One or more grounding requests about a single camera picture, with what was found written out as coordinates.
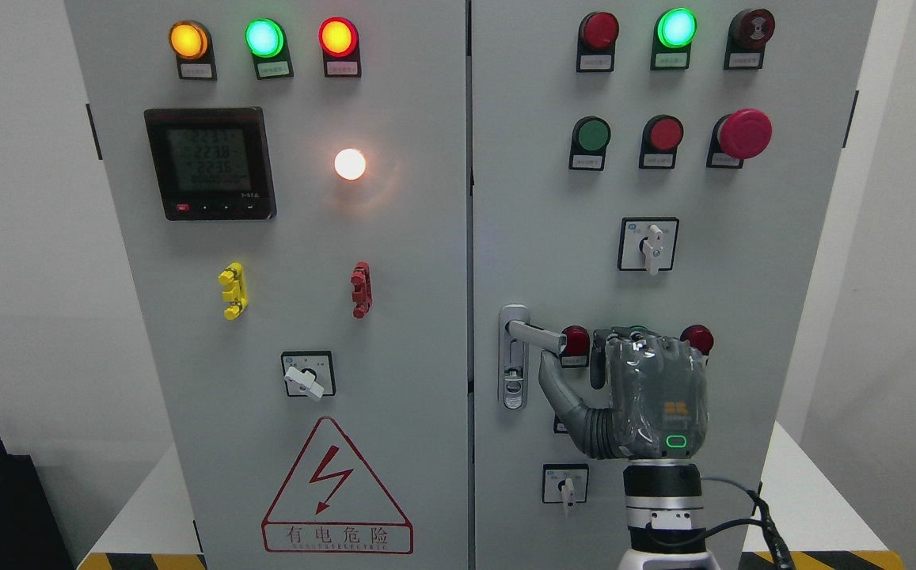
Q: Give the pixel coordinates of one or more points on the white glowing indicator lamp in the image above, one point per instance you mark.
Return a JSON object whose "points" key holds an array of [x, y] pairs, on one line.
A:
{"points": [[350, 164]]}

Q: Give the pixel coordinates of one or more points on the white platform with hazard stripes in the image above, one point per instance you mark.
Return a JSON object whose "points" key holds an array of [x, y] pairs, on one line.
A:
{"points": [[155, 529]]}

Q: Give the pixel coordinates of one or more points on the red indicator lamp top right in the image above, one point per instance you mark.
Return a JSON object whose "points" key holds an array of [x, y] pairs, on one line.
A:
{"points": [[596, 42]]}

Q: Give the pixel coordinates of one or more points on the red push button upper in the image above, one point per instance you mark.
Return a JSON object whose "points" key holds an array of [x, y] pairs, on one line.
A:
{"points": [[659, 143]]}

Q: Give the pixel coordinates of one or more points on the silver door handle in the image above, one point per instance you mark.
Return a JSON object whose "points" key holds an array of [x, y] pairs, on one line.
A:
{"points": [[516, 336]]}

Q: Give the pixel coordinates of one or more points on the white rotary switch lower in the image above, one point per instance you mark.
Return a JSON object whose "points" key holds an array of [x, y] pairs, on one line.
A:
{"points": [[565, 484]]}

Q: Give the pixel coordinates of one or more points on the black box with antenna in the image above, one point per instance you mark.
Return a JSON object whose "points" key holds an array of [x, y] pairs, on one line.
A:
{"points": [[29, 535]]}

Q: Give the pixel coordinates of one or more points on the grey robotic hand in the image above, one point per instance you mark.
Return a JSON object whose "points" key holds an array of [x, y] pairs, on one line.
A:
{"points": [[658, 398]]}

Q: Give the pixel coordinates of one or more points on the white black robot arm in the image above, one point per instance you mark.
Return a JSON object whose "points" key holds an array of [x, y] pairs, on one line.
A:
{"points": [[664, 509]]}

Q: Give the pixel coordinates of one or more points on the yellow terminal connector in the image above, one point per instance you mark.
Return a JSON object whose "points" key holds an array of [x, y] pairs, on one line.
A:
{"points": [[234, 290]]}

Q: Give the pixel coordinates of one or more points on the red indicator lamp middle right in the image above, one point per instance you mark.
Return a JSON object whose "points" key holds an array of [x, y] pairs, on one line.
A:
{"points": [[699, 337]]}

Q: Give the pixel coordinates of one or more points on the grey electrical cabinet left door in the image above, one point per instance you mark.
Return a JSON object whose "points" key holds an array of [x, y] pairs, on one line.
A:
{"points": [[401, 371]]}

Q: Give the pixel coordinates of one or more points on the yellow indicator lamp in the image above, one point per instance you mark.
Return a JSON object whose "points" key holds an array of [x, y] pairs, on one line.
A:
{"points": [[193, 50]]}

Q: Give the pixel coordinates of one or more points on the white rotary switch left door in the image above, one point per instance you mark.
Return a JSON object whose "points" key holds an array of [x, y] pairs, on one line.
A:
{"points": [[309, 374]]}

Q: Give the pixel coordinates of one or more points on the dark red buzzer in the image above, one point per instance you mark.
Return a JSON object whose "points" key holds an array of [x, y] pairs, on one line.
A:
{"points": [[747, 36]]}

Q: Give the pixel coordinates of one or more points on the grey electrical cabinet right door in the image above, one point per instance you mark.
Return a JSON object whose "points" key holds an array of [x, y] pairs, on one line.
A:
{"points": [[548, 237]]}

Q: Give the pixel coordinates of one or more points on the green push button upper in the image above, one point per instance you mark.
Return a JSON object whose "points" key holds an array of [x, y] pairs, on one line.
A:
{"points": [[589, 139]]}

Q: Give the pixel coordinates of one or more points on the green indicator lamp top left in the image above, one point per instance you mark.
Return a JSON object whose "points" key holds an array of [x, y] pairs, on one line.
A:
{"points": [[268, 47]]}

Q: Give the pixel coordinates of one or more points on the red indicator lamp top left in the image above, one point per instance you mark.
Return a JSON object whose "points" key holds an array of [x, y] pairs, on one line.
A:
{"points": [[340, 47]]}

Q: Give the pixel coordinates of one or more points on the red terminal connector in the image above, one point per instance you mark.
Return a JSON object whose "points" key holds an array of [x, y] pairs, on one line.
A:
{"points": [[361, 290]]}

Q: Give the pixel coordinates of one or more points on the black digital power meter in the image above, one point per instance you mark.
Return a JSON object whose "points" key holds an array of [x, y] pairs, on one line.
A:
{"points": [[212, 164]]}

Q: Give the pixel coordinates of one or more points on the grey electrical cabinet door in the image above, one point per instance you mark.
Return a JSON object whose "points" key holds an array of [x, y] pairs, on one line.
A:
{"points": [[401, 371], [548, 237]]}

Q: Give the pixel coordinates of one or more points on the red electric hazard warning sticker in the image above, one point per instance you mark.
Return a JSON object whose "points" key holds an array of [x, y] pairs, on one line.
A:
{"points": [[332, 502]]}

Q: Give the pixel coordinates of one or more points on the green indicator lamp top right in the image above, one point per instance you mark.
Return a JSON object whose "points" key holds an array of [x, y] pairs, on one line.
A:
{"points": [[672, 39]]}

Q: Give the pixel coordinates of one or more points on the red indicator lamp middle left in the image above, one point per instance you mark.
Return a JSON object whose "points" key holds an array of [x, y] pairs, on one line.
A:
{"points": [[575, 353]]}

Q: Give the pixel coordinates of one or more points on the white rotary switch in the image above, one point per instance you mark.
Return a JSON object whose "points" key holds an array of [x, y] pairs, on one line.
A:
{"points": [[565, 484], [647, 245]]}

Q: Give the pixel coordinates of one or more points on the red indicator lamp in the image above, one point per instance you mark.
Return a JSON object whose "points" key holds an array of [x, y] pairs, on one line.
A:
{"points": [[699, 337], [340, 47], [596, 42], [575, 353]]}

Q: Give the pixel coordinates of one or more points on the red emergency stop button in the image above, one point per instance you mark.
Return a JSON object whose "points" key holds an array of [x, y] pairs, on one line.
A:
{"points": [[739, 136]]}

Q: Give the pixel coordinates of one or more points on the white rotary switch upper right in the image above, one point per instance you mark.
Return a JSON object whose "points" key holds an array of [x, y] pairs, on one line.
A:
{"points": [[647, 245]]}

